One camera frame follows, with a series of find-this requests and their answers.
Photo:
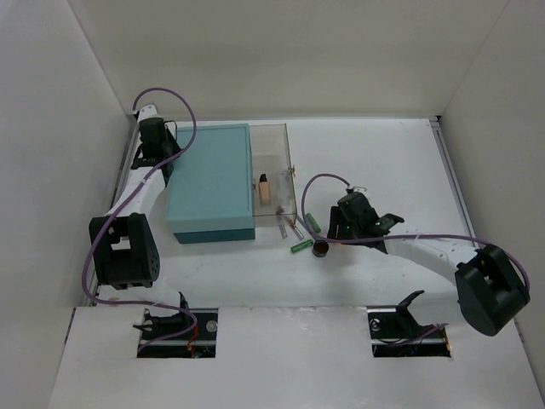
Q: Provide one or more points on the teal makeup organizer box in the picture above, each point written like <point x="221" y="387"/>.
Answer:
<point x="210" y="193"/>

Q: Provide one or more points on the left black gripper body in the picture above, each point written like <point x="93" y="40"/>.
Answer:
<point x="150" y="158"/>

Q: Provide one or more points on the black silver makeup pencil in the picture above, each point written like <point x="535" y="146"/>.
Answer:
<point x="280" y="220"/>

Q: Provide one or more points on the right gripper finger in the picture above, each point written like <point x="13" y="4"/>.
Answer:
<point x="337" y="232"/>
<point x="335" y="216"/>

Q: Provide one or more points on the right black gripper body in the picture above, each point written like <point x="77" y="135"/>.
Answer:
<point x="348" y="229"/>

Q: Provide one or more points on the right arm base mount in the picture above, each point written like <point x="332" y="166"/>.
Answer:
<point x="395" y="333"/>

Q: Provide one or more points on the round brown cosmetic jar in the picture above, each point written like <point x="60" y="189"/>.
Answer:
<point x="320" y="248"/>

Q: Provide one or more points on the beige foundation pump bottle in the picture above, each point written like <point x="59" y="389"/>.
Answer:
<point x="264" y="190"/>

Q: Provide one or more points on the grey makeup pencil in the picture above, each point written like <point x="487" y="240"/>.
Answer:
<point x="305" y="224"/>

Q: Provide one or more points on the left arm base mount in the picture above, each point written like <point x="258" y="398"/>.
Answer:
<point x="164" y="337"/>

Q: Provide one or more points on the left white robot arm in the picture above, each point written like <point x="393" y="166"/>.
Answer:
<point x="123" y="252"/>

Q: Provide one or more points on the green tube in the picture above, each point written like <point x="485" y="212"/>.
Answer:
<point x="313" y="223"/>
<point x="301" y="246"/>

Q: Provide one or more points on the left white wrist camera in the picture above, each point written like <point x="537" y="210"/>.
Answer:
<point x="146" y="112"/>

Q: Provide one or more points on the red white makeup pencil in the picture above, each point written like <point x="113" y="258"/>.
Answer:
<point x="291" y="223"/>

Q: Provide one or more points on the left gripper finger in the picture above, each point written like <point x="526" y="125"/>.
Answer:
<point x="172" y="130"/>
<point x="173" y="157"/>

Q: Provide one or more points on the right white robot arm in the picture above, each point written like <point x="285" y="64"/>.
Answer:
<point x="491" y="287"/>

